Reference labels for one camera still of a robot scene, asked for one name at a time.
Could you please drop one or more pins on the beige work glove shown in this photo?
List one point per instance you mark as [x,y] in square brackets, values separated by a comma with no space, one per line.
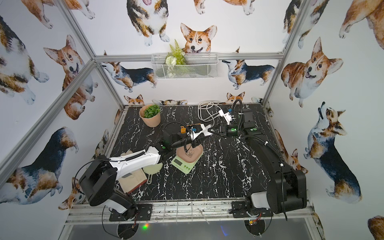
[132,181]

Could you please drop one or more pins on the white wire wall basket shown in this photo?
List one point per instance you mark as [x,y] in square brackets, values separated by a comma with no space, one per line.
[199,66]

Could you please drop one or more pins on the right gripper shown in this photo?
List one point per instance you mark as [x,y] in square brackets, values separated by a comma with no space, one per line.
[223,130]

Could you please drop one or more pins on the white charger adapter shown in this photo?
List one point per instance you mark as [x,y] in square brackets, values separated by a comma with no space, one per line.
[205,130]

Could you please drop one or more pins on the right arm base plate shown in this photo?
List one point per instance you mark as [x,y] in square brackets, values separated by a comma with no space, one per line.
[243,209]

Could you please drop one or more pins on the green electronic kitchen scale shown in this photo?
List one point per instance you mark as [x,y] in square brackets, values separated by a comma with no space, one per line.
[183,166]

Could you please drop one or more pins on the artificial fern with flower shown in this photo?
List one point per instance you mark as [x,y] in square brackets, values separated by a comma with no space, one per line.
[175,61]

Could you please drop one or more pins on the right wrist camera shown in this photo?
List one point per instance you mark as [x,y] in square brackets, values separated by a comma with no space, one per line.
[227,116]

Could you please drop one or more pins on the pink square plate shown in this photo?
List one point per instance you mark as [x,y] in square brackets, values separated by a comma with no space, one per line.
[192,155]

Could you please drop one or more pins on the green hand brush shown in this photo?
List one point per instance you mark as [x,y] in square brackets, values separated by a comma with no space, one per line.
[152,170]

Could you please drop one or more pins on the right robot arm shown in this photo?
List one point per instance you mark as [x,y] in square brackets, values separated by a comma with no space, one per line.
[286,190]

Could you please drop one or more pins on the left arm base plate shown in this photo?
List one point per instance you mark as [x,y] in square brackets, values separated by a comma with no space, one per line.
[141,212]

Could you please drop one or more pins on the terracotta pot with plant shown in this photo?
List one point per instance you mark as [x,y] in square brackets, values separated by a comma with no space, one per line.
[151,115]

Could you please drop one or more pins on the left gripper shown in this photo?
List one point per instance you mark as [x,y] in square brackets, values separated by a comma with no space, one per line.
[190,141]

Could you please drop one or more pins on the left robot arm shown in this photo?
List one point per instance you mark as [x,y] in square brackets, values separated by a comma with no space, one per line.
[98,182]

